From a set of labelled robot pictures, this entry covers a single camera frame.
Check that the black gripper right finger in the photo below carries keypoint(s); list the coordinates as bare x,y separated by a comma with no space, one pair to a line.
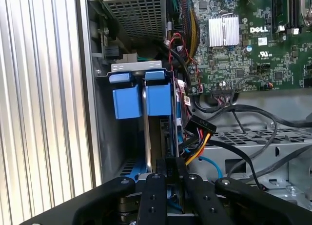
207,205

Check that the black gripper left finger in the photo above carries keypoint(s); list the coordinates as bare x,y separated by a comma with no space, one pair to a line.
152,205

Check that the hard disk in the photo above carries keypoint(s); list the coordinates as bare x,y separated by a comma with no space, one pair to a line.
158,98

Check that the empty blue disk carrier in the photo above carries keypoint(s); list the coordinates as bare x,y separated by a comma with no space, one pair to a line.
126,103

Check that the metal disk bay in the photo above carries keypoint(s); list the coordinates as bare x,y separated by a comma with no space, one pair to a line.
136,66

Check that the grey open PC case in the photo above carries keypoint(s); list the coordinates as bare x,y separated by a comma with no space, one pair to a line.
299,186

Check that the green motherboard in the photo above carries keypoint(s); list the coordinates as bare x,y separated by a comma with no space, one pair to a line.
231,64

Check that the silver finned heatsink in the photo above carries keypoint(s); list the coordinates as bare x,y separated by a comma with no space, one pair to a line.
224,31

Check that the silver power supply unit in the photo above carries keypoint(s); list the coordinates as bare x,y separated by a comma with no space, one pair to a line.
136,17

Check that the black RAM slot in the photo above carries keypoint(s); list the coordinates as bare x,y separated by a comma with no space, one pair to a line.
282,10
296,10
275,10
289,10

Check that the CPU socket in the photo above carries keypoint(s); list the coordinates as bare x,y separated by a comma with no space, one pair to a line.
307,5

